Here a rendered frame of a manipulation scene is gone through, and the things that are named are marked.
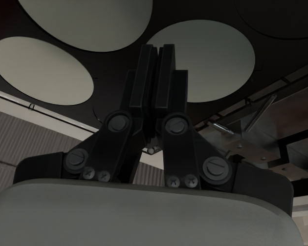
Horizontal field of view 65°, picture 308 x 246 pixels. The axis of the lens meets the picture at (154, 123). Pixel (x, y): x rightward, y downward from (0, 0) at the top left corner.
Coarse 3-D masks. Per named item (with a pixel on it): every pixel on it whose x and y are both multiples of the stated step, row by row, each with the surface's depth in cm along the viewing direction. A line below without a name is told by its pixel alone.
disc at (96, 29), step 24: (24, 0) 18; (48, 0) 18; (72, 0) 17; (96, 0) 17; (120, 0) 17; (144, 0) 17; (48, 24) 19; (72, 24) 19; (96, 24) 19; (120, 24) 19; (144, 24) 18; (96, 48) 21; (120, 48) 21
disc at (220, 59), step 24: (192, 24) 18; (216, 24) 18; (192, 48) 20; (216, 48) 20; (240, 48) 19; (192, 72) 22; (216, 72) 22; (240, 72) 22; (192, 96) 25; (216, 96) 25
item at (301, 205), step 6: (294, 198) 31; (300, 198) 30; (306, 198) 30; (294, 204) 33; (300, 204) 32; (306, 204) 32; (294, 210) 36; (300, 210) 35; (306, 210) 35; (294, 216) 38; (300, 216) 38
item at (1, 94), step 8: (0, 96) 29; (8, 96) 29; (24, 104) 30; (32, 104) 30; (40, 112) 31; (48, 112) 31; (64, 120) 32; (72, 120) 32; (80, 128) 33; (88, 128) 33; (144, 152) 38
